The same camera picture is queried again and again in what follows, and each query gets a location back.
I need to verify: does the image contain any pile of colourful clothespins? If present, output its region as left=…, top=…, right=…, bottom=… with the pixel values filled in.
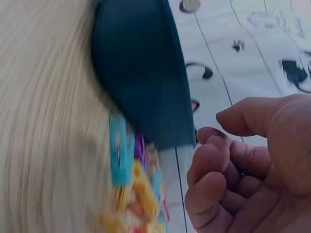
left=101, top=113, right=171, bottom=233

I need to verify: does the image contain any dark teal container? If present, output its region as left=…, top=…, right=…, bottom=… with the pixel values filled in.
left=91, top=0, right=196, bottom=150

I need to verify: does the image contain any person's right hand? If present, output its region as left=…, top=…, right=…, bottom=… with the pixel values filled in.
left=185, top=93, right=311, bottom=233

